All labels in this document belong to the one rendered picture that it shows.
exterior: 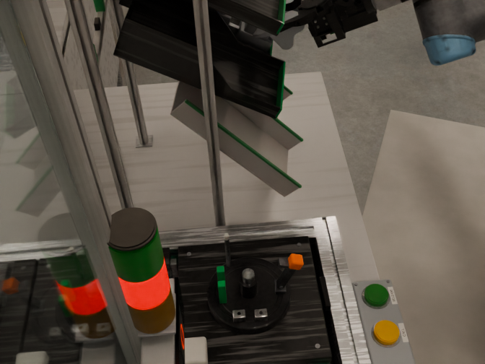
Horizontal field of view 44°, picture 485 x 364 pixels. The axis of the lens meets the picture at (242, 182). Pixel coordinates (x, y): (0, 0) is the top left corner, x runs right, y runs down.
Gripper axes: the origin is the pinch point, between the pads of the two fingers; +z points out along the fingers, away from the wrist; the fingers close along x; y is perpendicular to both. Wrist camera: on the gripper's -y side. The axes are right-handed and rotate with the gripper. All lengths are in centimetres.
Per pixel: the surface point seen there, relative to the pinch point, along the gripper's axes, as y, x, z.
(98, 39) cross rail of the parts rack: -15.8, -15.9, 19.3
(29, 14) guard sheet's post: -40, -63, -9
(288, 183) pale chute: 22.9, -18.7, 3.4
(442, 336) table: 50, -39, -16
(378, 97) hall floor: 133, 134, 11
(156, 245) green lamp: -16, -61, -2
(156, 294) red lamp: -10, -63, 2
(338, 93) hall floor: 125, 136, 28
